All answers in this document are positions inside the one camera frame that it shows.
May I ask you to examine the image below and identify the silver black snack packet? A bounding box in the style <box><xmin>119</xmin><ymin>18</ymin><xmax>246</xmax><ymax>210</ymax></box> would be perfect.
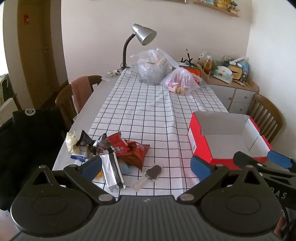
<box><xmin>100</xmin><ymin>147</ymin><xmax>126</xmax><ymax>192</ymax></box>

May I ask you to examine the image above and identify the black snack wrapper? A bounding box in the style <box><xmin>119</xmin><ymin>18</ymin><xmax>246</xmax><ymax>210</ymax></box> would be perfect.
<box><xmin>75</xmin><ymin>130</ymin><xmax>96</xmax><ymax>155</ymax></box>

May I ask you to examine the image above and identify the dark brown snack bag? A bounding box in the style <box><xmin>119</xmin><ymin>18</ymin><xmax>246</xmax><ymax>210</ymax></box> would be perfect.
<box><xmin>93</xmin><ymin>133</ymin><xmax>111</xmax><ymax>153</ymax></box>

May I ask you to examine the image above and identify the cream wrapper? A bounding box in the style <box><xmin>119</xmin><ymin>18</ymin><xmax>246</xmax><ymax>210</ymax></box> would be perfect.
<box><xmin>65</xmin><ymin>132</ymin><xmax>78</xmax><ymax>153</ymax></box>

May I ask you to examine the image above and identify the light blue snack packet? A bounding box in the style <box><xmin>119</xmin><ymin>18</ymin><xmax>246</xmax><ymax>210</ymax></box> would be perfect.
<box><xmin>119</xmin><ymin>162</ymin><xmax>138</xmax><ymax>176</ymax></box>

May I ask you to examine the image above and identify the dark red Oreo packet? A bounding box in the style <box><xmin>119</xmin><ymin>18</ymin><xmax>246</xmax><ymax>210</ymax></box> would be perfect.
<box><xmin>118</xmin><ymin>140</ymin><xmax>150</xmax><ymax>171</ymax></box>

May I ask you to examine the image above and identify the yellow snack pouch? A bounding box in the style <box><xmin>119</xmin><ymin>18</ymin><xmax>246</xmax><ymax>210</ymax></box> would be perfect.
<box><xmin>97</xmin><ymin>171</ymin><xmax>103</xmax><ymax>178</ymax></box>

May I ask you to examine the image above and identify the red chips bag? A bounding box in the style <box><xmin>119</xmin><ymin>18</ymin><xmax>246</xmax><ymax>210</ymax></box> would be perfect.
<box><xmin>108</xmin><ymin>132</ymin><xmax>130</xmax><ymax>156</ymax></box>

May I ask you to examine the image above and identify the small clear bag with snacks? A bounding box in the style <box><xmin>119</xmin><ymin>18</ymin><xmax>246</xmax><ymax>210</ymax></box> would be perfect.
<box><xmin>161</xmin><ymin>67</ymin><xmax>203</xmax><ymax>95</ymax></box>

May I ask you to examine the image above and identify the blue white snack packet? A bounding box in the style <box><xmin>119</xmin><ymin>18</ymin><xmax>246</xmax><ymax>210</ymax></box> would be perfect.
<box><xmin>70</xmin><ymin>154</ymin><xmax>89</xmax><ymax>163</ymax></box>

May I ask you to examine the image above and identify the red cardboard box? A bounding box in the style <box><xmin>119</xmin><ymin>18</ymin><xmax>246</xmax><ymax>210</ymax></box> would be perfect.
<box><xmin>188</xmin><ymin>111</ymin><xmax>271</xmax><ymax>170</ymax></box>

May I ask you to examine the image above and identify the right wooden chair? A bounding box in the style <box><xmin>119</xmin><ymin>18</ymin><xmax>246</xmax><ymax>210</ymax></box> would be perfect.
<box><xmin>247</xmin><ymin>94</ymin><xmax>284</xmax><ymax>144</ymax></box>

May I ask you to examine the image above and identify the wooden chair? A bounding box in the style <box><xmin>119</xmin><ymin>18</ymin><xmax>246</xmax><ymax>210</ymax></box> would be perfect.
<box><xmin>55</xmin><ymin>75</ymin><xmax>102</xmax><ymax>130</ymax></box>
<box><xmin>247</xmin><ymin>94</ymin><xmax>284</xmax><ymax>144</ymax></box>

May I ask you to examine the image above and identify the white drawer cabinet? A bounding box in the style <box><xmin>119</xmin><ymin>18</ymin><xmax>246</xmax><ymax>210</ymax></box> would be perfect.
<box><xmin>206</xmin><ymin>75</ymin><xmax>259</xmax><ymax>114</ymax></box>

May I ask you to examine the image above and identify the black jacket with badge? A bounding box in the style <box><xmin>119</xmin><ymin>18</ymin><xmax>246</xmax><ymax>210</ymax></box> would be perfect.
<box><xmin>1</xmin><ymin>108</ymin><xmax>67</xmax><ymax>211</ymax></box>

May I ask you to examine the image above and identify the left wooden chair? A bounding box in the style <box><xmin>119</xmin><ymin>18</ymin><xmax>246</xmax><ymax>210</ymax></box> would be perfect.
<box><xmin>55</xmin><ymin>75</ymin><xmax>102</xmax><ymax>130</ymax></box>

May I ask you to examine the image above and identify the pink cloth on chair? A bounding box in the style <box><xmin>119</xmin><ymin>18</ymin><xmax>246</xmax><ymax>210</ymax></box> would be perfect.
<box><xmin>71</xmin><ymin>76</ymin><xmax>92</xmax><ymax>113</ymax></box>

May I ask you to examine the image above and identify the white checkered tablecloth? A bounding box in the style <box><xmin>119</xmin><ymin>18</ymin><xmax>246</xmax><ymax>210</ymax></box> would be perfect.
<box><xmin>88</xmin><ymin>67</ymin><xmax>226</xmax><ymax>196</ymax></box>

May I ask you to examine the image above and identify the tissue box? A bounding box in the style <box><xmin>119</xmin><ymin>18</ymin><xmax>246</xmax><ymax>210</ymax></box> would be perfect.
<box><xmin>213</xmin><ymin>66</ymin><xmax>233</xmax><ymax>84</ymax></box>

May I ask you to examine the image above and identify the amber liquid bottle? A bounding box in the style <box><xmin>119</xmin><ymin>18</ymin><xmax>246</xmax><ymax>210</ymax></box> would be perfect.
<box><xmin>203</xmin><ymin>55</ymin><xmax>212</xmax><ymax>76</ymax></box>

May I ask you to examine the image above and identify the wooden door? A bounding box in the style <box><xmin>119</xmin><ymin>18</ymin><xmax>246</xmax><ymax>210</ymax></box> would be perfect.
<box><xmin>17</xmin><ymin>0</ymin><xmax>68</xmax><ymax>108</ymax></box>

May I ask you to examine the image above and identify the orange green box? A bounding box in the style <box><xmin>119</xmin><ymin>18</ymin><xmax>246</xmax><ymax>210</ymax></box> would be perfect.
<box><xmin>175</xmin><ymin>66</ymin><xmax>202</xmax><ymax>88</ymax></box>

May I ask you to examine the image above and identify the large clear plastic bag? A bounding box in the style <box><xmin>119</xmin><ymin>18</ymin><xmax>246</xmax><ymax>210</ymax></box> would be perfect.
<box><xmin>130</xmin><ymin>48</ymin><xmax>179</xmax><ymax>85</ymax></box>

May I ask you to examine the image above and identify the silver desk lamp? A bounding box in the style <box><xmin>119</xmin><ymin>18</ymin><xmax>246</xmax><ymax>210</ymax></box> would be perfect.
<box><xmin>116</xmin><ymin>23</ymin><xmax>158</xmax><ymax>72</ymax></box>

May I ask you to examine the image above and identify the wall shelf with figurines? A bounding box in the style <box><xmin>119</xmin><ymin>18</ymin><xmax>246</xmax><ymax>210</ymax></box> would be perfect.
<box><xmin>193</xmin><ymin>0</ymin><xmax>240</xmax><ymax>17</ymax></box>

